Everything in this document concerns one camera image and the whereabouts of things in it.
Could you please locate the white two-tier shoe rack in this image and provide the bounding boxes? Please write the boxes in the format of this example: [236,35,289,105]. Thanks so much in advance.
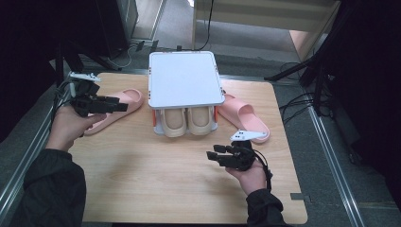
[148,50,226,137]

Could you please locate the cream clog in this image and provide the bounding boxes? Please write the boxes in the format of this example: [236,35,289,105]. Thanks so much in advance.
[159,107,188,138]
[187,106,217,136]

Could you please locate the person's left hand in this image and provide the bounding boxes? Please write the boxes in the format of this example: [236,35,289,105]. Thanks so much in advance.
[46,105,108,152]

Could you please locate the black curtain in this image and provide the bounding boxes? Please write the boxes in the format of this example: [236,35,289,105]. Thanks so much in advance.
[327,0,401,202]
[0,0,105,143]

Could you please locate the hanging black cable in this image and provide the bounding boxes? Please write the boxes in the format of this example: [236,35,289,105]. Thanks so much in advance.
[195,0,216,52]

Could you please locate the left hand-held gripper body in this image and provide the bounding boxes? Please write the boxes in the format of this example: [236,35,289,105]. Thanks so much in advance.
[68,71,110,118]

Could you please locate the white floor cable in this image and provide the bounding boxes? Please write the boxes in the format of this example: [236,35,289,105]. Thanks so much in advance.
[107,45,133,69]

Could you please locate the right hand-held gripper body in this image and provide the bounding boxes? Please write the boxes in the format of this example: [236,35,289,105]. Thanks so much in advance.
[220,130,269,173]

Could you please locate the right hand-held gripper black cable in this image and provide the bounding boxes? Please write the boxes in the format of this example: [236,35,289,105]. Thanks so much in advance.
[252,148,273,192]

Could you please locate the black floor cables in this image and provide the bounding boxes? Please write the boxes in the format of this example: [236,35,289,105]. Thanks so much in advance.
[278,61,332,125]

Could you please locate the grey tape strip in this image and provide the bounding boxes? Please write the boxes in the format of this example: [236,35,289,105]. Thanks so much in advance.
[289,192,312,203]

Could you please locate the metal floor rail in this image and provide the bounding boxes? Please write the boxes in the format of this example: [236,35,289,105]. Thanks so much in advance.
[0,70,78,218]
[302,88,367,227]

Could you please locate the pink slipper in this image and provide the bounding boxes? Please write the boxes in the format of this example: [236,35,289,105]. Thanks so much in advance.
[83,88,146,136]
[217,93,271,145]

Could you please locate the light wooden cabinet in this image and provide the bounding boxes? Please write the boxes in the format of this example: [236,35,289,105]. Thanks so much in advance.
[192,0,341,62]

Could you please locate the dark cabinet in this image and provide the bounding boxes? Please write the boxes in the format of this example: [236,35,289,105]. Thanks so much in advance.
[94,0,140,58]

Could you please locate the person's right hand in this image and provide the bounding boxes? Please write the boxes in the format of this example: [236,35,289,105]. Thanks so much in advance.
[225,159,269,197]

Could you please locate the black tripod stand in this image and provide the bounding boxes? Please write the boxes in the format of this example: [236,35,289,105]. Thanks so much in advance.
[264,46,335,116]
[51,41,122,102]

